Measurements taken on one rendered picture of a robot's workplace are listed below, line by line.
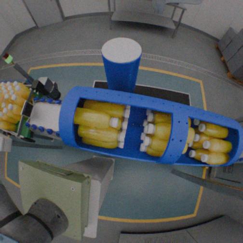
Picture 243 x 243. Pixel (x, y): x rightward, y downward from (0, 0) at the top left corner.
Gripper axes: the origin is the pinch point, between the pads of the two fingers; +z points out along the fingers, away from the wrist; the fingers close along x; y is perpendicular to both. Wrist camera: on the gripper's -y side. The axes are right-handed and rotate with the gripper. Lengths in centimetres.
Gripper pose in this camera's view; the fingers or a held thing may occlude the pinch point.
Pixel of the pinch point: (155, 5)
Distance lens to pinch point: 19.0
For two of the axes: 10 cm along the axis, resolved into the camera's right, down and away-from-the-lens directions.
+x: 2.0, -9.8, 0.8
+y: 9.7, 1.9, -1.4
